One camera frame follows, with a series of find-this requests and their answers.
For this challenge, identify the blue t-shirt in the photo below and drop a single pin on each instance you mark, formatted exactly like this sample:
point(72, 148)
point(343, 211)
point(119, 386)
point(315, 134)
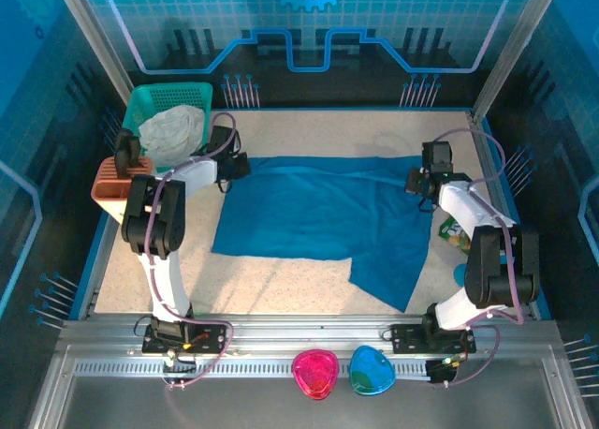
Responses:
point(318, 209)

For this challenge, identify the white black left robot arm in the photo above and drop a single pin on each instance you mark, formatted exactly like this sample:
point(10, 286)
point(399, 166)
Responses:
point(161, 265)

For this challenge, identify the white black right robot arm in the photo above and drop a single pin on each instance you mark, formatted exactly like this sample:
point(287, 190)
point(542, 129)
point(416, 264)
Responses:
point(468, 209)

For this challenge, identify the green snack packet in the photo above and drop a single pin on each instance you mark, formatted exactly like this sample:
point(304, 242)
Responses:
point(454, 234)

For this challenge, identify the white t-shirt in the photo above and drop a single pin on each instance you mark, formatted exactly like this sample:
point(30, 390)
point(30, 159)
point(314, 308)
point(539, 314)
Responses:
point(168, 131)

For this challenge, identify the teal plastic basket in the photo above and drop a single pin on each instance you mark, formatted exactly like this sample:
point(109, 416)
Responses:
point(178, 94)

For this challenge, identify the blue round disc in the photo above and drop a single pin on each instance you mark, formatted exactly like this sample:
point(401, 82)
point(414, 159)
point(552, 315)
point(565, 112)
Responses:
point(459, 274)

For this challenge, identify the cream orange knife block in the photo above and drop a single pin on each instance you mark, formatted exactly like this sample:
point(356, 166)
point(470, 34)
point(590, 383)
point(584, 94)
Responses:
point(110, 190)

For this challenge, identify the blue heart-shaped plastic dish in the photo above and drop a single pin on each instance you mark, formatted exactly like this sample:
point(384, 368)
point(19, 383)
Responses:
point(372, 370)

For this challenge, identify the pink heart-shaped plastic dish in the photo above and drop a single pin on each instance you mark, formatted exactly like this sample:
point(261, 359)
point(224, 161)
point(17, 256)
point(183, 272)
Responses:
point(314, 373)

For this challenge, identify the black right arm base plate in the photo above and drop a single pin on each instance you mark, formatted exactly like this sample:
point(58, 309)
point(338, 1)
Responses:
point(407, 337)

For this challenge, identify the aluminium frame post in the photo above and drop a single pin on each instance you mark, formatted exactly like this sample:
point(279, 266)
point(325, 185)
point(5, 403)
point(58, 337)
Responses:
point(93, 40)
point(512, 45)

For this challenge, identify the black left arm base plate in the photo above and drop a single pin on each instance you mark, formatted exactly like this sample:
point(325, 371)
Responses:
point(210, 337)

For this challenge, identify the aluminium front frame rail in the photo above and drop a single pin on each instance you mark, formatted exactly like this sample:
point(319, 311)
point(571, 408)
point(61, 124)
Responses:
point(299, 328)

